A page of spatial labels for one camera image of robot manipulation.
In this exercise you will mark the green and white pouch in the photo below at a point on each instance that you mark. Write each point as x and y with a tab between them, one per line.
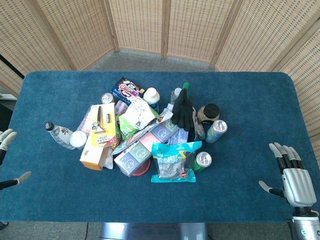
136	117

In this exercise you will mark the yellow razor blister pack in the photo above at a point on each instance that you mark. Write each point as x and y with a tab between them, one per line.
103	127

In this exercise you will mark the dark blue printed packet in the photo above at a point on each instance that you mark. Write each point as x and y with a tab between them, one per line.
126	90

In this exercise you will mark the red round lid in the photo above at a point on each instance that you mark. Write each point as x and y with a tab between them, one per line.
142	170

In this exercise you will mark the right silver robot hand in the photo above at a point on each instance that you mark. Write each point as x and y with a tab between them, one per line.
297	183

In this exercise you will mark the pink striped packet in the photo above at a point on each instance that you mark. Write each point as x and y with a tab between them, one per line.
86	118

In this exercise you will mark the white round container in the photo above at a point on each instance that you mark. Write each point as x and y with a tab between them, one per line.
78	140

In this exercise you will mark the blue carpet table cover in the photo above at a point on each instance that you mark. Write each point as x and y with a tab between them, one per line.
62	195

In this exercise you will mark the teal snack bag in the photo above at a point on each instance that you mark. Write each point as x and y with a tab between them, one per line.
172	162

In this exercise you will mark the clear bag of small items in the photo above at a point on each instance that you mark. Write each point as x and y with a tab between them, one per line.
198	127

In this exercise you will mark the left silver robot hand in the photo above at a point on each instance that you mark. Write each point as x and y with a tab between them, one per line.
6	160

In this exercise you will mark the pastel tissue multipack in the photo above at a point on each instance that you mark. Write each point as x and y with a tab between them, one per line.
140	152

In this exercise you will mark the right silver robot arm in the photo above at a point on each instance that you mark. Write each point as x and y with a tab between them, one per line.
305	226

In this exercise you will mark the small silver tin can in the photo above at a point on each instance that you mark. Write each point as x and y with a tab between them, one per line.
107	98

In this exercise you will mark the clear glass liquor bottle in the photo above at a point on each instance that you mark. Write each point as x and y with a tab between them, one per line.
60	135

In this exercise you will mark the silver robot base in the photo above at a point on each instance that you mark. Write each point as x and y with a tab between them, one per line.
153	231

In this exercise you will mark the blue and white wipes pack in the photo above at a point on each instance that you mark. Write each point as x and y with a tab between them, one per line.
178	137

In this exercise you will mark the orange and white box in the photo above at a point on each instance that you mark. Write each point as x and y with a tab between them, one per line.
92	156

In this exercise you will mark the glass jar with black lid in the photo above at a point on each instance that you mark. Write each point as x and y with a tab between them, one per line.
209	113

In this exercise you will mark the white plastic bottle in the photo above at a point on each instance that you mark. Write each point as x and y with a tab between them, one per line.
152	98

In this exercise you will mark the bamboo folding screen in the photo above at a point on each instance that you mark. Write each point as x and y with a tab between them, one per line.
190	27

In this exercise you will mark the black knit glove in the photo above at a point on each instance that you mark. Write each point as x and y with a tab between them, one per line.
184	111

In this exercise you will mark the green soda can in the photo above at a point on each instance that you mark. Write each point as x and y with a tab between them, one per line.
202	162

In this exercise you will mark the light blue patterned can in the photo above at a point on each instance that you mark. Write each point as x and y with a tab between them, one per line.
216	131

